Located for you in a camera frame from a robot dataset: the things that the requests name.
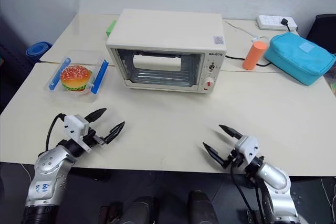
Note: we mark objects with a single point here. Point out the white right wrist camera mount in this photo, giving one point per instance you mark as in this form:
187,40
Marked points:
248,148

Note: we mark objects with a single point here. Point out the teal zip pouch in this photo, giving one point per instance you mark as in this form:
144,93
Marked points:
299,57

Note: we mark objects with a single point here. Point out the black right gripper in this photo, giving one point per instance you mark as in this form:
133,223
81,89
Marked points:
236,161

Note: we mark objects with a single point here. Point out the clear container with blue clips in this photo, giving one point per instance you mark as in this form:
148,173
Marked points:
78,96

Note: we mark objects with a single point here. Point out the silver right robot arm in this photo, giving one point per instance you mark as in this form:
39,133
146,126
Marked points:
275,182

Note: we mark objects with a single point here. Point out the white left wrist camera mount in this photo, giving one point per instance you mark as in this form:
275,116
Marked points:
74,127

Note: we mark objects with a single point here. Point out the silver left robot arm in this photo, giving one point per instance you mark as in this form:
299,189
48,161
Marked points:
47,167

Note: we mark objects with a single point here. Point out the blue container clip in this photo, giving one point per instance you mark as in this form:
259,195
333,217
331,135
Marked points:
59,73
101,75

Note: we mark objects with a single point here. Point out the orange cylinder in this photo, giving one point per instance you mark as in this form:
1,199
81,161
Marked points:
254,56

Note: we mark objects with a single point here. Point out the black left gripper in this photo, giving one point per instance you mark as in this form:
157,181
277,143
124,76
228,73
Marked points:
91,138

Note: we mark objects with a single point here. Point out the white power strip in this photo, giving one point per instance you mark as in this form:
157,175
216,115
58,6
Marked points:
270,22

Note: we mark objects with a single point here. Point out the black chair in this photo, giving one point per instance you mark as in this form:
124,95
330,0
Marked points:
323,30

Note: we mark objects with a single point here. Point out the toy hamburger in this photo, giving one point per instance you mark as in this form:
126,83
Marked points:
74,75

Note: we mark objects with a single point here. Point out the blue rolled mat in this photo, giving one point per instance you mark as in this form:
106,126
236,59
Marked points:
36,49

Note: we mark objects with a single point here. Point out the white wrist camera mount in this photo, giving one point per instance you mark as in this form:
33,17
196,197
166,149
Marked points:
248,148
74,127

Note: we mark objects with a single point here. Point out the cream toaster oven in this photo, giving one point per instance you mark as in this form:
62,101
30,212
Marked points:
168,30

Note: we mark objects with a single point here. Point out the black power plug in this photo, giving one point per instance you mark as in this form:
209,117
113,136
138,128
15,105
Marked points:
285,22

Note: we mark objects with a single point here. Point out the green box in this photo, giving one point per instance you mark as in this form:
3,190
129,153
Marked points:
111,27

